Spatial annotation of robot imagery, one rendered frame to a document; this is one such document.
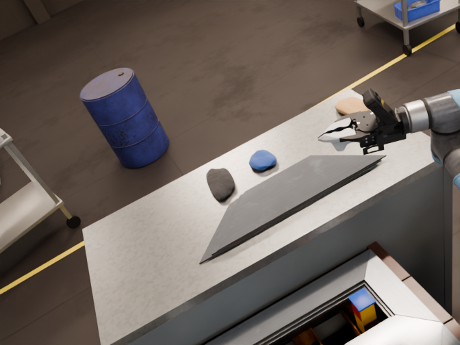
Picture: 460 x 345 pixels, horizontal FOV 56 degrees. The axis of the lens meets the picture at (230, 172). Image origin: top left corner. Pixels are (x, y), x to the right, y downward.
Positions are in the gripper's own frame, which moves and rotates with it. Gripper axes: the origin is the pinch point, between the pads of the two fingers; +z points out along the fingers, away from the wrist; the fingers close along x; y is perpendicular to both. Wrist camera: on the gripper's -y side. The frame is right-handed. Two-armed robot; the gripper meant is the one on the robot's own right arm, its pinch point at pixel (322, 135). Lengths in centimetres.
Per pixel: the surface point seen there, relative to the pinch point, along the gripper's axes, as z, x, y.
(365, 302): 0, -20, 55
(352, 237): -3, 4, 55
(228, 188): 37, 28, 42
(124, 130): 150, 201, 132
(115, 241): 84, 17, 43
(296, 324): 22, -21, 60
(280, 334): 28, -23, 60
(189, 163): 107, 181, 171
